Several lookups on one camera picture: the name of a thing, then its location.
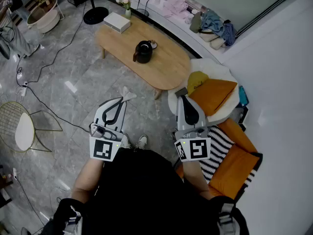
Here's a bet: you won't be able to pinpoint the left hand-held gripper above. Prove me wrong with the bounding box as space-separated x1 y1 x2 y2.
89 97 127 162

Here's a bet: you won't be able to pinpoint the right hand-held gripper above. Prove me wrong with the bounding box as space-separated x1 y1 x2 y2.
173 94 212 162

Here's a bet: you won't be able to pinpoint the white paper scrap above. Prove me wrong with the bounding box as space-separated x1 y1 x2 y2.
122 86 137 102

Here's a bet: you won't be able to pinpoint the black teapot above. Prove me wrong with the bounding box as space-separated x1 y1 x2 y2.
133 40 154 64

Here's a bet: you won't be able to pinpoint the person's right forearm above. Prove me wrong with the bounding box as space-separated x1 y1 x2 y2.
182 159 215 200

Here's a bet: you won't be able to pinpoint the person's left forearm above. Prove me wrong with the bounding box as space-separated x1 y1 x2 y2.
70 158 105 204

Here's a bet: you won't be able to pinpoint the oval wooden coffee table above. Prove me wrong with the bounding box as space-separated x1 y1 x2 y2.
94 15 191 100

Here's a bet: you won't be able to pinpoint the person's left white shoe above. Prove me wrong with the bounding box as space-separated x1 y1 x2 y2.
121 133 132 149

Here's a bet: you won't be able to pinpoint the person's white shoe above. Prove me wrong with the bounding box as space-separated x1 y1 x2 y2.
135 134 149 150
121 133 132 149

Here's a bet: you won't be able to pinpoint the orange cushion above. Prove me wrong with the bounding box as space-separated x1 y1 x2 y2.
189 78 238 117

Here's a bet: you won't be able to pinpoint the yellow cushion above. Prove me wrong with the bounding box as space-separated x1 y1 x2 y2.
187 70 210 96

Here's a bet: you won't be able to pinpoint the person's right white shoe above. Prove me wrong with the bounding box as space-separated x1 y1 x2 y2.
135 134 149 150

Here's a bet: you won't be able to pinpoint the black box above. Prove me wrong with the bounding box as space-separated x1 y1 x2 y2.
236 105 249 132

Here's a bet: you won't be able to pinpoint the teal book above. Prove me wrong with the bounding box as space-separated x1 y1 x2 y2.
238 85 249 107

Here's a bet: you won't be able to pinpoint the orange armchair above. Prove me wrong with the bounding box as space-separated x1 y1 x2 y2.
176 117 264 200

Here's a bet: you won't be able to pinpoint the beige bag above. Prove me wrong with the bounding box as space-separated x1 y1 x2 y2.
199 29 227 50

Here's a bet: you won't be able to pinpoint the person's black clothed body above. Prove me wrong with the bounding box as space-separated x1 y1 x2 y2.
52 147 250 235

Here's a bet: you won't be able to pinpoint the dark blue patterned cloth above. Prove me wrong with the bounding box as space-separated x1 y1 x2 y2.
221 22 237 46

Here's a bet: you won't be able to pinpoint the olive green bag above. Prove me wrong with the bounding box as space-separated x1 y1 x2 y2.
189 11 202 33

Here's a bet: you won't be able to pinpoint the white flat box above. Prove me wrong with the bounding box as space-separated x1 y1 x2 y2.
103 12 131 34

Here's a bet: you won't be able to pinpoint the light blue cloth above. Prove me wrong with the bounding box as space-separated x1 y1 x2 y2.
201 10 224 38

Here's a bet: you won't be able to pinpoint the black floor fan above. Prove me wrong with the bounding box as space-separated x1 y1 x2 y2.
83 0 110 25

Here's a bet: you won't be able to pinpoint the pink cloth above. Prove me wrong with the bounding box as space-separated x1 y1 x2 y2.
161 0 189 18

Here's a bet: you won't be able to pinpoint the pink flowers in vase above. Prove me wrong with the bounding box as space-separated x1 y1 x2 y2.
116 0 133 19

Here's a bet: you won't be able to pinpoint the white oval planter tub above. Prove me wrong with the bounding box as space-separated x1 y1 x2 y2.
26 0 65 34

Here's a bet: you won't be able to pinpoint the long black floor cable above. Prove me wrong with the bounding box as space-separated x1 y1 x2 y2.
16 1 90 133

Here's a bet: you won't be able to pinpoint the gold wire chair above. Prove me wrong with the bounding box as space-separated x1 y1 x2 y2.
0 101 63 153

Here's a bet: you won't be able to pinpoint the grey shoulder strap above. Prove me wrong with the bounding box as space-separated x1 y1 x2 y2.
217 203 239 235

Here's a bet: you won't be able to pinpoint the black wire basket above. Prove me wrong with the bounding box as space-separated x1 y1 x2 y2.
135 8 150 18

